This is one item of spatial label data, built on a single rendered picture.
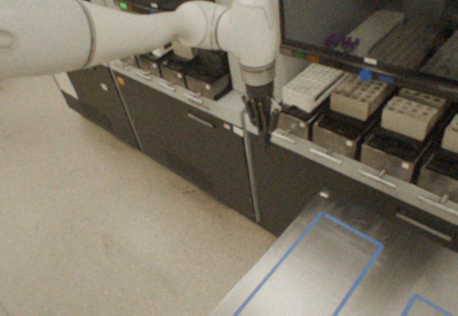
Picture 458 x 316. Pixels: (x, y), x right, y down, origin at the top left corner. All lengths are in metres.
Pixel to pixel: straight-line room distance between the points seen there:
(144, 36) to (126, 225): 1.55
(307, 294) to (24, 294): 1.54
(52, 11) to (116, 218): 1.69
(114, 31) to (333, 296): 0.60
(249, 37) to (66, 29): 0.46
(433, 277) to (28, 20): 0.79
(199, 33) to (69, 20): 0.46
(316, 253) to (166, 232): 1.24
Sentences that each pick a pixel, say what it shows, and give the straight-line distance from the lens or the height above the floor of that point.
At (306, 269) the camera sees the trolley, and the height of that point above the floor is 0.82.
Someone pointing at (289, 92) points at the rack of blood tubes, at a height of 0.86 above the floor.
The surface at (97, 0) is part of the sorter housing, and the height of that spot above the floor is 0.95.
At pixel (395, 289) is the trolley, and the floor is 0.82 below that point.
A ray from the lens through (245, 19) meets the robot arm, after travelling 0.90.
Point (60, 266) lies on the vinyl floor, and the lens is 2.12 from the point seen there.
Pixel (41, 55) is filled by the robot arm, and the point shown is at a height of 1.34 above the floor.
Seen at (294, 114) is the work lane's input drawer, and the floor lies 0.82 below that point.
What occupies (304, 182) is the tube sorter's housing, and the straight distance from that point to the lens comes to 1.37.
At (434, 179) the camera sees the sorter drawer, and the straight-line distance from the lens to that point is 1.09.
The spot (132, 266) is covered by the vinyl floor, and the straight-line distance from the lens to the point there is 1.96.
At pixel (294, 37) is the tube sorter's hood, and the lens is 1.16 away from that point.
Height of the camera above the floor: 1.55
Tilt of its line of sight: 40 degrees down
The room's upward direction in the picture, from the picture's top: 11 degrees counter-clockwise
